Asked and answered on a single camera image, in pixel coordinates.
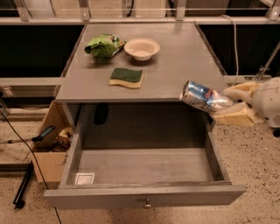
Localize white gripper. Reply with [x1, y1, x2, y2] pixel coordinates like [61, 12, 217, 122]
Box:
[210, 77, 280, 128]

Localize silver blue redbull can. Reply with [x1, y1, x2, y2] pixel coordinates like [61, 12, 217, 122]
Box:
[180, 80, 235, 113]

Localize metal drawer knob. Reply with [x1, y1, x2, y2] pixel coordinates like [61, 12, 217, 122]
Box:
[143, 199, 152, 209]

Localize grey open top drawer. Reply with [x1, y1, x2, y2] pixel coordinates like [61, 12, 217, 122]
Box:
[43, 102, 248, 211]

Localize green yellow sponge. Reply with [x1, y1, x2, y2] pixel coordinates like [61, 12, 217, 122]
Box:
[109, 67, 144, 88]

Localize grey cabinet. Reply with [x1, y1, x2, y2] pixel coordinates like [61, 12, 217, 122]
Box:
[56, 22, 227, 134]

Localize green chip bag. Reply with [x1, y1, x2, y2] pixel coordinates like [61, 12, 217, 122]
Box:
[84, 34, 126, 58]

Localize white tag sticker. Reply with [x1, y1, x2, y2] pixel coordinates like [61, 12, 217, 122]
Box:
[74, 172, 95, 185]

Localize crumpled items in box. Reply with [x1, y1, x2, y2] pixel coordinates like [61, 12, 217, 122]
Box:
[52, 127, 74, 152]

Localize cardboard box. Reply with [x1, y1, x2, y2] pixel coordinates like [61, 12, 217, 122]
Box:
[31, 101, 72, 183]

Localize black stand foot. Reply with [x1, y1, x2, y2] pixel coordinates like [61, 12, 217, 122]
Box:
[13, 162, 34, 209]

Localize white hanging cable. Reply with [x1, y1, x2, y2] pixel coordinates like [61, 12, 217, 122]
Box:
[220, 13, 240, 86]

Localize black handled tool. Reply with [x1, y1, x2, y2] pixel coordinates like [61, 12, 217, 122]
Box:
[0, 126, 55, 144]

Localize black floor cable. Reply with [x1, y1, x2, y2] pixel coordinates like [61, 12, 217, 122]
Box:
[0, 110, 63, 224]

